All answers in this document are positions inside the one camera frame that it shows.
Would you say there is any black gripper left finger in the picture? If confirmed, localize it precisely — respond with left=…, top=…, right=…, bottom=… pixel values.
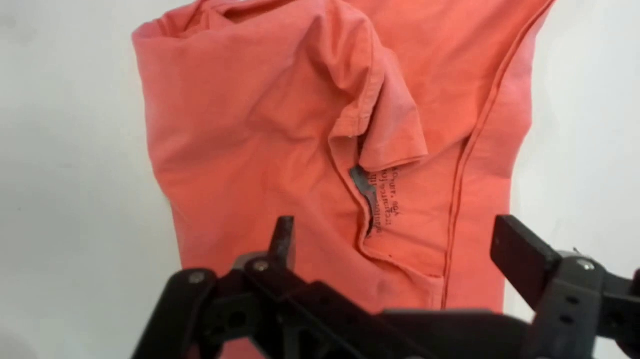
left=131, top=214, right=361, bottom=359

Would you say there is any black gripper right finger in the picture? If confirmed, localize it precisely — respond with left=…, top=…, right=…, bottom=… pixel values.
left=489, top=214, right=640, bottom=359

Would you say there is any coral orange sweatshirt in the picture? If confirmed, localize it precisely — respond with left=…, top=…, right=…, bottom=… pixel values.
left=130, top=0, right=555, bottom=318

